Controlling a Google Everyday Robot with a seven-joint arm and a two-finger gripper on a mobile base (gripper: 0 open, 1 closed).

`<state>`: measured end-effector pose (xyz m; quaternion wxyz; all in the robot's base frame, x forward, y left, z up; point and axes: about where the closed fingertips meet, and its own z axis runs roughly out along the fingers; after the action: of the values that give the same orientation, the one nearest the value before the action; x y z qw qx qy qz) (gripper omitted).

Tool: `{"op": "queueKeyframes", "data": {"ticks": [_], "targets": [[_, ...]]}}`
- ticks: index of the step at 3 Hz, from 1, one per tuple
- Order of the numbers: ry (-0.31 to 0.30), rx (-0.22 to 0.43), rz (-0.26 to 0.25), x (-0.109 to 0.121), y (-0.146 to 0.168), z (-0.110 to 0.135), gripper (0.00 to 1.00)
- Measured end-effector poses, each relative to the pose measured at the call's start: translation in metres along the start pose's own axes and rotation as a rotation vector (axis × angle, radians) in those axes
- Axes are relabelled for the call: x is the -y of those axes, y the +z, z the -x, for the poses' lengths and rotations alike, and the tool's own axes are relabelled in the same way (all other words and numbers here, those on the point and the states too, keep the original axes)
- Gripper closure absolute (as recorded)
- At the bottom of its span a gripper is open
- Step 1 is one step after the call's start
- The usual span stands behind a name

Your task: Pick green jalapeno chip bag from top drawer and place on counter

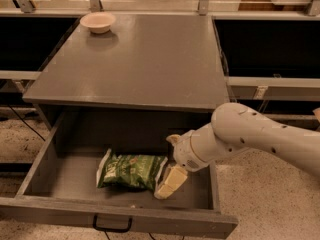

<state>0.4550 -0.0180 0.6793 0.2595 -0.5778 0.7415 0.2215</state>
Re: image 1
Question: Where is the black drawer handle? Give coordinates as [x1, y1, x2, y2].
[92, 215, 133, 233]

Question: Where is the grey open drawer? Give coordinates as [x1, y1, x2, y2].
[0, 107, 238, 239]

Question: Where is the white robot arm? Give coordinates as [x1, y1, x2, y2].
[154, 103, 320, 199]

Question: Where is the green jalapeno chip bag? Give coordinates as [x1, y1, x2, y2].
[96, 149, 168, 191]

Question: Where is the beige bowl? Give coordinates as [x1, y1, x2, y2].
[80, 12, 116, 34]

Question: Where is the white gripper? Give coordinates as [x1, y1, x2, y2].
[154, 130, 208, 199]

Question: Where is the black floor cable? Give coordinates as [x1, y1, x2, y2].
[0, 95, 47, 142]

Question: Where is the grey cabinet counter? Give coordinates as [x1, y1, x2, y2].
[22, 13, 231, 152]

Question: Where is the metal railing frame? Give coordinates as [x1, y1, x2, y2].
[1, 0, 319, 120]

